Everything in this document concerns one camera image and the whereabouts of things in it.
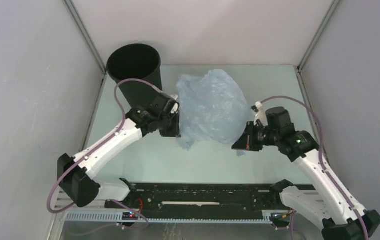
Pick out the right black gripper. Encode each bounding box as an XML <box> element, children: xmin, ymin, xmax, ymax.
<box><xmin>232</xmin><ymin>120</ymin><xmax>280</xmax><ymax>152</ymax></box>

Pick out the light blue plastic trash bag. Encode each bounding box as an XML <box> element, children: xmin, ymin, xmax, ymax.
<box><xmin>176</xmin><ymin>69</ymin><xmax>252</xmax><ymax>151</ymax></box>

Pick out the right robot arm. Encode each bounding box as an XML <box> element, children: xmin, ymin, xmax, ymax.
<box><xmin>232</xmin><ymin>102</ymin><xmax>380</xmax><ymax>240</ymax></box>

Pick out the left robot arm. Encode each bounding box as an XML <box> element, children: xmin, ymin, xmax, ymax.
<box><xmin>57</xmin><ymin>92</ymin><xmax>180</xmax><ymax>208</ymax></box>

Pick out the black cylindrical trash bin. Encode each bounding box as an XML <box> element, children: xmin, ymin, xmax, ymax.
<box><xmin>106</xmin><ymin>43</ymin><xmax>162</xmax><ymax>108</ymax></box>

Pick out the small circuit board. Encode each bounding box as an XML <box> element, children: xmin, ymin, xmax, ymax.
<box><xmin>121</xmin><ymin>212</ymin><xmax>139</xmax><ymax>221</ymax></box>

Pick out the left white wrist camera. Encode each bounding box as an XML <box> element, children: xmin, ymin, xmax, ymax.
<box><xmin>168</xmin><ymin>94</ymin><xmax>178</xmax><ymax>105</ymax></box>

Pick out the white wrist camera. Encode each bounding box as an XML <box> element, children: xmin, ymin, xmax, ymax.
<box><xmin>168</xmin><ymin>94</ymin><xmax>178</xmax><ymax>105</ymax></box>
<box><xmin>251</xmin><ymin>101</ymin><xmax>268</xmax><ymax>126</ymax></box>

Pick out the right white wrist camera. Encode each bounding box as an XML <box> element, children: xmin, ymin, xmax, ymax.
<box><xmin>251</xmin><ymin>101</ymin><xmax>268</xmax><ymax>126</ymax></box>

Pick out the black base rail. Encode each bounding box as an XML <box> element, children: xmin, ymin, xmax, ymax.
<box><xmin>121</xmin><ymin>183</ymin><xmax>290</xmax><ymax>220</ymax></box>

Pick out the right aluminium corner post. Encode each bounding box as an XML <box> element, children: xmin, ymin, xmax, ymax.
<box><xmin>297</xmin><ymin>0</ymin><xmax>342</xmax><ymax>73</ymax></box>

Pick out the aluminium corner post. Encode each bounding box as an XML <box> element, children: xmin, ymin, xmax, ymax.
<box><xmin>62</xmin><ymin>0</ymin><xmax>108</xmax><ymax>74</ymax></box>
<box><xmin>297</xmin><ymin>0</ymin><xmax>342</xmax><ymax>73</ymax></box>

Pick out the grey toothed cable duct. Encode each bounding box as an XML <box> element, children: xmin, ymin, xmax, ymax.
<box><xmin>65</xmin><ymin>211</ymin><xmax>283</xmax><ymax>224</ymax></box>

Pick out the left aluminium corner post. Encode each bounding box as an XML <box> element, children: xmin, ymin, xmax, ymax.
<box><xmin>62</xmin><ymin>0</ymin><xmax>108</xmax><ymax>74</ymax></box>

